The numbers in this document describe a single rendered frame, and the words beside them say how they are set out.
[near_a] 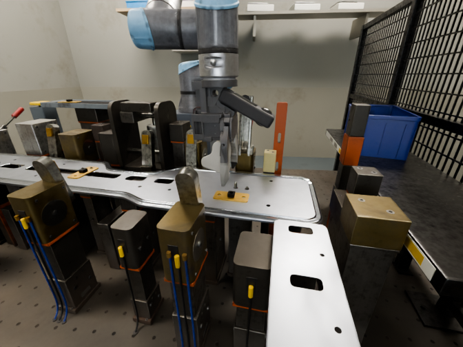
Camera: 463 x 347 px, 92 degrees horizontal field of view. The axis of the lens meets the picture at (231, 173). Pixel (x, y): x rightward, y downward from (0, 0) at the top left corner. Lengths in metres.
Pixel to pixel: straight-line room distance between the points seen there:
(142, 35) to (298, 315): 0.56
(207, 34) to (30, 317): 0.79
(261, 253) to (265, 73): 3.39
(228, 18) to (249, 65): 3.24
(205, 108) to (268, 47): 3.27
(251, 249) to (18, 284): 0.74
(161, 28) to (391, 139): 0.69
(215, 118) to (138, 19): 0.25
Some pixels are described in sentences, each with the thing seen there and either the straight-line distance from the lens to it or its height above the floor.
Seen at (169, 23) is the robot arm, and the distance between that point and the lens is 0.55.
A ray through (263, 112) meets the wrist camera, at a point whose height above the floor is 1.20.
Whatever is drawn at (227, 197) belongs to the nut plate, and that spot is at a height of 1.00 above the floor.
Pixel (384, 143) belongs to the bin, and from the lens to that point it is 0.84.
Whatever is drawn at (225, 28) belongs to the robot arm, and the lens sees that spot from 0.45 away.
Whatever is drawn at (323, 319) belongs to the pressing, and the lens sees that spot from 0.34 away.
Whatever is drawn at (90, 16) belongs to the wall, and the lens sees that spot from 4.45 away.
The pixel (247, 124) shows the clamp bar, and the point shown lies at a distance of 0.68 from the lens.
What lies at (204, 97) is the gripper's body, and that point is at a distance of 0.47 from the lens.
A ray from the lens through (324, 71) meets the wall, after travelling 3.82.
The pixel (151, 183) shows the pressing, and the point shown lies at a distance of 0.64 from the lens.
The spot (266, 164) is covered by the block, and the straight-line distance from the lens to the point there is 0.66.
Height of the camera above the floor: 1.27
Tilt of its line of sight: 24 degrees down
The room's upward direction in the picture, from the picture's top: straight up
